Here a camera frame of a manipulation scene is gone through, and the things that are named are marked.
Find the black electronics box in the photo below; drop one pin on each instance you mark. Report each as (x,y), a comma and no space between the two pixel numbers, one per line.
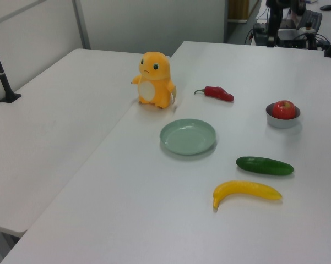
(260,34)

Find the red apple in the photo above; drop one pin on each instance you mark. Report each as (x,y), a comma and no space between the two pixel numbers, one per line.
(284,110)

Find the black computer keyboard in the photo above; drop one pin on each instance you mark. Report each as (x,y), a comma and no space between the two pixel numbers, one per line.
(311,19)

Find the black computer mouse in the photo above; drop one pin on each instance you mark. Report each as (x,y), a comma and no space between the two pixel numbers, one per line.
(326,7)

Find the green cucumber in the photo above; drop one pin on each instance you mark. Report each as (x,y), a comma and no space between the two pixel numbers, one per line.
(264,165)

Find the pale green plate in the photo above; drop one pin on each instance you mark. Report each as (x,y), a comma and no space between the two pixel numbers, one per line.
(187,136)

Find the yellow banana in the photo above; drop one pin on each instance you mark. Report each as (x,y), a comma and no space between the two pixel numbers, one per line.
(245,189)

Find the tan wooden cabinet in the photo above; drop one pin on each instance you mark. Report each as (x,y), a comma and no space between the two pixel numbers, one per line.
(238,9)

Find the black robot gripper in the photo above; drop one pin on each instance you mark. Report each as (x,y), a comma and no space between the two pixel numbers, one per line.
(274,16)

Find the grey metal box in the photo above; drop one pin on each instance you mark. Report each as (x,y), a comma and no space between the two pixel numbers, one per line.
(290,35)

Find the orange plush dinosaur toy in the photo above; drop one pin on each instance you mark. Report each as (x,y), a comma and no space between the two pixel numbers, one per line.
(154,82)

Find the grey bowl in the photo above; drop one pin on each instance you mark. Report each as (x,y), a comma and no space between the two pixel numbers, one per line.
(281,123)

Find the red chili pepper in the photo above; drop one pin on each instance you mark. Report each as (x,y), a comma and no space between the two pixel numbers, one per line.
(217,93)

